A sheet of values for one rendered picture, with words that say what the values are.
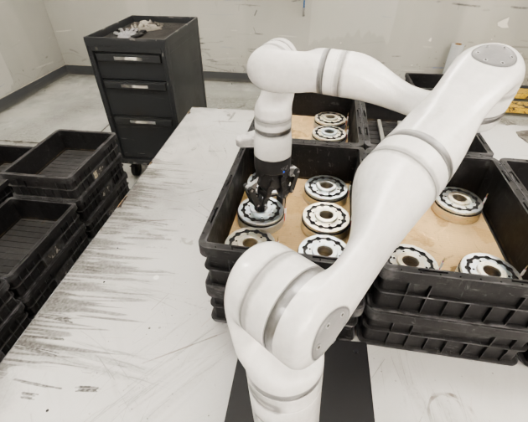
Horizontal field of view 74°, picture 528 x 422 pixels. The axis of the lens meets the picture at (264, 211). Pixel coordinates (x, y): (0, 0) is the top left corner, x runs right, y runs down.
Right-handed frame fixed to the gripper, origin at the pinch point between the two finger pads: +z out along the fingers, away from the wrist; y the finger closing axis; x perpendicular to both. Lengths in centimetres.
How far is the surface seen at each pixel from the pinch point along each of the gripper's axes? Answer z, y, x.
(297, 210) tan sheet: 2.3, 5.9, -2.2
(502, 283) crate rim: -7.5, 11.4, -42.6
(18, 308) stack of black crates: 48, -63, 54
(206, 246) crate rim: -7.8, -21.0, -9.9
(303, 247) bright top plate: -0.5, -2.9, -14.3
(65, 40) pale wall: 48, 27, 426
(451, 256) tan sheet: 2.5, 21.6, -31.5
